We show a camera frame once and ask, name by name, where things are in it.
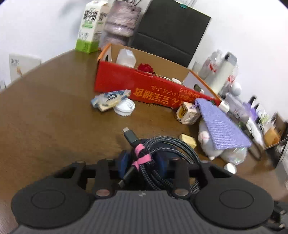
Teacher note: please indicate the red cardboard box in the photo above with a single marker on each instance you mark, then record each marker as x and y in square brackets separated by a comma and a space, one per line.
[126, 78]

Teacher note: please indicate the white thermos bottle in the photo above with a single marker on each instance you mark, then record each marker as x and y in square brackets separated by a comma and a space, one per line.
[219, 74]

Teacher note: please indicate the purple textured vase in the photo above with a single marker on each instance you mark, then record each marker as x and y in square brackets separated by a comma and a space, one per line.
[119, 22]

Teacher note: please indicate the white ribbed jar lid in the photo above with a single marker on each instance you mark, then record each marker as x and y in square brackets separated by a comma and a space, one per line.
[123, 108]

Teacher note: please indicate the red artificial rose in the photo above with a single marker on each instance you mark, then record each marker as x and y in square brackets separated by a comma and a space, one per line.
[145, 67]

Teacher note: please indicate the clear red-label water bottle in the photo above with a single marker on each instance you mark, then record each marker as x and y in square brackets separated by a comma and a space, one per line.
[231, 78]
[208, 65]

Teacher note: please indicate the black paper bag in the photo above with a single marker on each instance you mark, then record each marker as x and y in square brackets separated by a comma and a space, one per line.
[171, 29]

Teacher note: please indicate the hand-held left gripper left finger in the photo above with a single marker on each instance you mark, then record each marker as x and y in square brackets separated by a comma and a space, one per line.
[123, 163]

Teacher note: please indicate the white and tan plush toy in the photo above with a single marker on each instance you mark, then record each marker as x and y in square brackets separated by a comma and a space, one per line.
[204, 137]

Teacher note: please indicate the purple fabric pouch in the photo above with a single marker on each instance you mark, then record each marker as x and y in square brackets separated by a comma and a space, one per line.
[220, 128]

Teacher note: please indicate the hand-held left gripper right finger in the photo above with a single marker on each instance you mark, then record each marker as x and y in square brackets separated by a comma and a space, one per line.
[160, 165]

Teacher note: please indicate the white green milk carton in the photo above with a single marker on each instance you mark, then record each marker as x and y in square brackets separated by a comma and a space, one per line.
[88, 22]

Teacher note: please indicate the white floral tin box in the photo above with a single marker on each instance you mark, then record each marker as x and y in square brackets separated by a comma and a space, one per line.
[238, 108]

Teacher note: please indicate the blue white plastic packet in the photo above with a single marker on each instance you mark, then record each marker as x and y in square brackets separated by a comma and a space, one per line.
[108, 99]

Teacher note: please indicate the small white cap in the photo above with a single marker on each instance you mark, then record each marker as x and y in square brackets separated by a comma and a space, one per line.
[230, 168]

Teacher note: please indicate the iridescent plastic packet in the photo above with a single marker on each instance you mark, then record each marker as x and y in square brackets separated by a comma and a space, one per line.
[236, 156]

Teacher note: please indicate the small cardboard box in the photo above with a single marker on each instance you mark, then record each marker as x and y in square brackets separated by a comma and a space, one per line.
[272, 135]

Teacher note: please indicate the white round speaker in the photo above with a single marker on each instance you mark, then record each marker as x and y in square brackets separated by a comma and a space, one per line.
[236, 88]

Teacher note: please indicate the white booklet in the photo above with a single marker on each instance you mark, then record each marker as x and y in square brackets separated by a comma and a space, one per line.
[22, 65]

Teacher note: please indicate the small yellow block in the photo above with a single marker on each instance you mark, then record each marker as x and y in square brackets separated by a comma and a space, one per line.
[187, 140]

